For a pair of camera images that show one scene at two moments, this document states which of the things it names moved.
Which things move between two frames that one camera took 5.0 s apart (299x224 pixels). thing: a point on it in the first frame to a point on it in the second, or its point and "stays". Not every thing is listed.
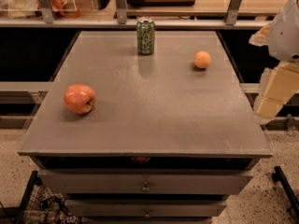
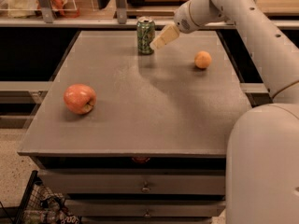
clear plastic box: x=21 y=1 stays
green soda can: x=146 y=34 stays
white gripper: x=286 y=36 to x=183 y=22
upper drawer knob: x=145 y=189 stays
